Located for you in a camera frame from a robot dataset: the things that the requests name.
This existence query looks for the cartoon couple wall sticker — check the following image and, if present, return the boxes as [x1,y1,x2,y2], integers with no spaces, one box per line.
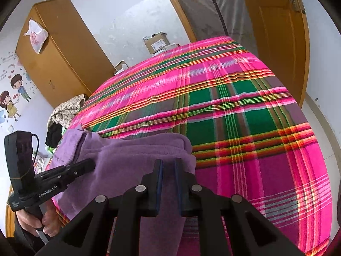
[0,53,36,128]

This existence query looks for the brown cardboard box with label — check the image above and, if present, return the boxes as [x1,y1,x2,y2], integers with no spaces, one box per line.
[142,32,170,55]

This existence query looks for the wooden door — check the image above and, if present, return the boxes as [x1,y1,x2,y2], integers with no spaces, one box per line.
[236,0,311,108]

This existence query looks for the person's left hand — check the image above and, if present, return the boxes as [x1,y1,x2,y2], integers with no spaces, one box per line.
[16,201,63,237]

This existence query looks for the clear plastic door curtain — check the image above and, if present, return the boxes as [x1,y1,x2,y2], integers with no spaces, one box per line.
[166,0,257,58]

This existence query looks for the person's left forearm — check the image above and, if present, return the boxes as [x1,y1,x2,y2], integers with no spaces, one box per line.
[0,225,42,256]

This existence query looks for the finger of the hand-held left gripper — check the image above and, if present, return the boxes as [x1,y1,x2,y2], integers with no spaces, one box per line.
[62,158,96,182]
[35,164,66,180]

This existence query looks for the group of toiletry bottles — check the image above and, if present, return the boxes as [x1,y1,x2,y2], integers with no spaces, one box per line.
[32,149,54,171]

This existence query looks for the wooden wardrobe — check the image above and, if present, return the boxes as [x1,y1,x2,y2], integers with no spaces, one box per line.
[15,0,116,108]

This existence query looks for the black garment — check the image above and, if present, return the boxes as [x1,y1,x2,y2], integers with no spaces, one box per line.
[45,123,63,148]

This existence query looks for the black cable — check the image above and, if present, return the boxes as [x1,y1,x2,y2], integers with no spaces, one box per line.
[30,134,40,164]

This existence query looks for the wooden door frame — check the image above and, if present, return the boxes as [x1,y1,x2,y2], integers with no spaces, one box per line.
[157,0,198,42]

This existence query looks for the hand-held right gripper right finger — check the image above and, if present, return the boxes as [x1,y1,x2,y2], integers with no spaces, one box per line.
[174,158,307,256]

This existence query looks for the white open box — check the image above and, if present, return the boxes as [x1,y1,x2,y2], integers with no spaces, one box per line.
[114,61,130,73]

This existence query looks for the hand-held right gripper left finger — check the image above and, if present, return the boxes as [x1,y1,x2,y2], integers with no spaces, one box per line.
[35,159,164,256]

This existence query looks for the purple fleece pants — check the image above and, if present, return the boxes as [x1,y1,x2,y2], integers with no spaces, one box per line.
[51,124,198,256]

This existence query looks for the pink white plastic bag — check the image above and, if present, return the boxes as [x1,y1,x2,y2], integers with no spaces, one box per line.
[23,18,49,54]

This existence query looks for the pink green plaid bed sheet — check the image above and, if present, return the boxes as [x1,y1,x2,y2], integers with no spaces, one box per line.
[52,36,333,256]

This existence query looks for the floral quilted jacket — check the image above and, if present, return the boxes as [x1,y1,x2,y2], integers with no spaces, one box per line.
[48,94,90,131]

